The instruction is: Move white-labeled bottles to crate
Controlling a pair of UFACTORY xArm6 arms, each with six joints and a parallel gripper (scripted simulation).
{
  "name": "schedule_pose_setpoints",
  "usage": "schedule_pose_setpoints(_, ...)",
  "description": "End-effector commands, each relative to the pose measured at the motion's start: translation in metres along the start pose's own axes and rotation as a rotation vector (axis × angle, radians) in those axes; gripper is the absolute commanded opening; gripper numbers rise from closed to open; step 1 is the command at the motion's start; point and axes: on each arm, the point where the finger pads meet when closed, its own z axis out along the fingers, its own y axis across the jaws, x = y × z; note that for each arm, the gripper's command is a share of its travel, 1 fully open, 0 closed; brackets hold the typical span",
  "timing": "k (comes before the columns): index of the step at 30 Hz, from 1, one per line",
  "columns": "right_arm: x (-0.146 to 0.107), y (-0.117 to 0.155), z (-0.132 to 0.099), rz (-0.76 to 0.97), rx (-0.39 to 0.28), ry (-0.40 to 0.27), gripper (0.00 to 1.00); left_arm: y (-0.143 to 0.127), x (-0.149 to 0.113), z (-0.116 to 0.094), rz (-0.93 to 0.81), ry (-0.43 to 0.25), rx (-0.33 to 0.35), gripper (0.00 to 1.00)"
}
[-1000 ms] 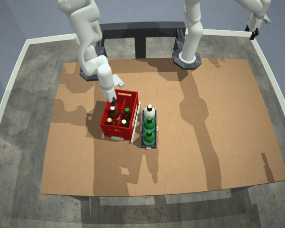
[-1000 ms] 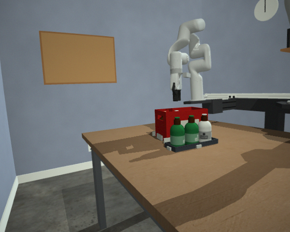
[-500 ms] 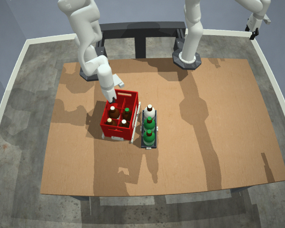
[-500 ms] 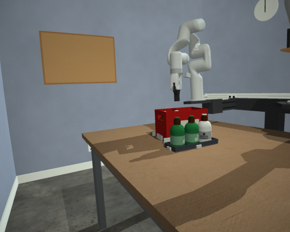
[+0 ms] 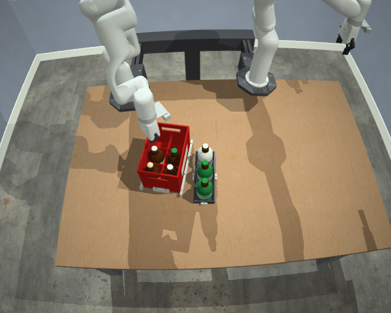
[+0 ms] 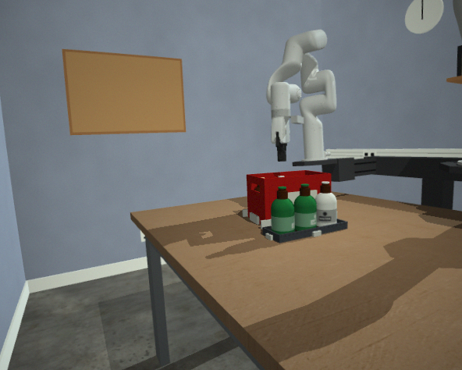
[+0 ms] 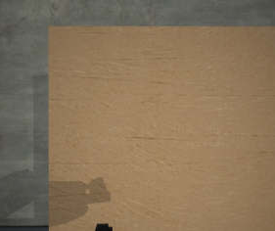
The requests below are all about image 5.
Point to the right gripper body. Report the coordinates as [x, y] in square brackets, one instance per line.
[150, 129]

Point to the green bottle with white label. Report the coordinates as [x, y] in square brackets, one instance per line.
[204, 170]

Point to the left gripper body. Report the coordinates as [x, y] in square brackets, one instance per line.
[348, 31]

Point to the green bottle with pale green label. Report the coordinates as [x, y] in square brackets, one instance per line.
[204, 189]

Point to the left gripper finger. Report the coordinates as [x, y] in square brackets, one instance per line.
[347, 49]
[339, 40]

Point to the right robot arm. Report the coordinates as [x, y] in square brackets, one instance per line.
[114, 25]

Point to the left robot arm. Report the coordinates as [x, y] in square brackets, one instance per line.
[268, 42]

